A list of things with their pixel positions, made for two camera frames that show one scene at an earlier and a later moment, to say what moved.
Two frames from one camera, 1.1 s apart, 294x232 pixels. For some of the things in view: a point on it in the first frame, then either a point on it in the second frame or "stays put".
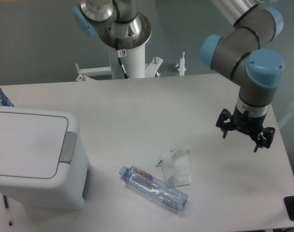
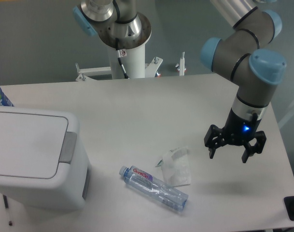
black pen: (7, 206) stays put
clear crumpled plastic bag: (175, 166) stays put
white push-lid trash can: (39, 157) stays put
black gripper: (245, 123) → (239, 129)
